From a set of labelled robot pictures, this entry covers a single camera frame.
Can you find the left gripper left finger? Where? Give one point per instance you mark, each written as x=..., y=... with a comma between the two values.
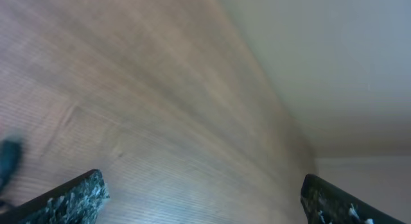
x=79, y=200

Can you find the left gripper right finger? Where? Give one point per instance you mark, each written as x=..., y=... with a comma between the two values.
x=324, y=203

